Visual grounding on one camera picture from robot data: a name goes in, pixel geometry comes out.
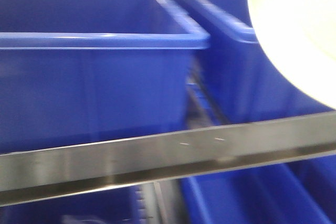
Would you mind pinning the green round plate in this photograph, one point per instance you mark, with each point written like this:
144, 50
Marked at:
298, 36

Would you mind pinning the stainless steel shelf rack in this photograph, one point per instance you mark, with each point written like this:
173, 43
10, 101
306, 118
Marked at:
156, 164

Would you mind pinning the blue plastic bin upper right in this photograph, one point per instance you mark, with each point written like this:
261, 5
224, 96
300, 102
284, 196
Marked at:
234, 70

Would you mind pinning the blue plastic bin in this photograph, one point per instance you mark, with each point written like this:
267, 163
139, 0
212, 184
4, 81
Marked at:
110, 206
83, 71
234, 70
297, 192

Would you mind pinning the blue plastic bin upper left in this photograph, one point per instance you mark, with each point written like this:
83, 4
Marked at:
83, 71

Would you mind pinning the blue plastic bin lower left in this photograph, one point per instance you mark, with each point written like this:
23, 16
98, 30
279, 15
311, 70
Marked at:
110, 206

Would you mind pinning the blue plastic bin lower right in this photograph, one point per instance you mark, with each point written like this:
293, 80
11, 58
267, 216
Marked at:
297, 192

